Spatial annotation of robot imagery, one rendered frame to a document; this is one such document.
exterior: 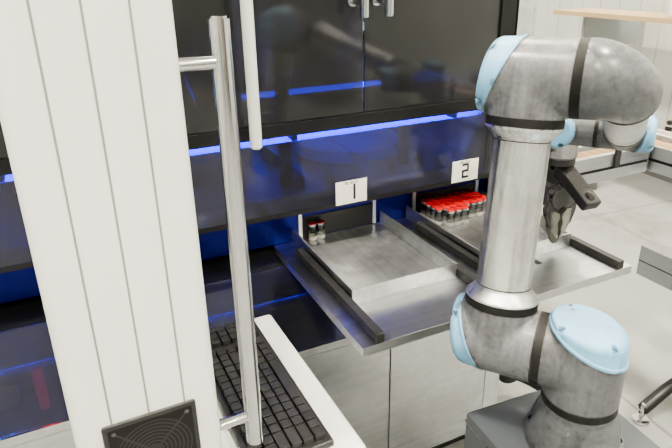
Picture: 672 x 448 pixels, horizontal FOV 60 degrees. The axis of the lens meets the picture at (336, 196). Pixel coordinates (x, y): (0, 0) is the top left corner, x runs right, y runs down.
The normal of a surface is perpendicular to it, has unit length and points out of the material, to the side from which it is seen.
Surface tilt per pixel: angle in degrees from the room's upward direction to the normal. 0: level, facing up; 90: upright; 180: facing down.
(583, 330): 7
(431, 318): 0
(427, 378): 90
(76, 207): 90
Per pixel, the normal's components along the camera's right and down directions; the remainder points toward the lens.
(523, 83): -0.46, 0.18
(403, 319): -0.02, -0.93
